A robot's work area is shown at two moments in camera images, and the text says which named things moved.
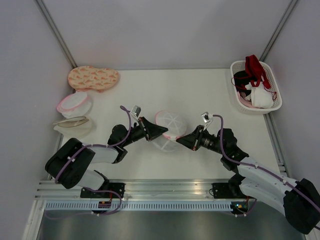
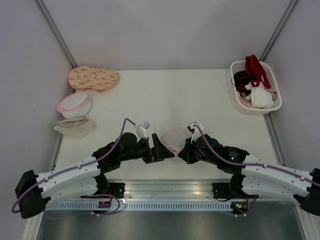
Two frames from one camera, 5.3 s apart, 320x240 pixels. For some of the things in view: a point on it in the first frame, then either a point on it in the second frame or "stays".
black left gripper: [152, 130] -> [158, 153]
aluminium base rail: [139, 190] stays
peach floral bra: [88, 77] stays
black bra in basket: [241, 79] stays
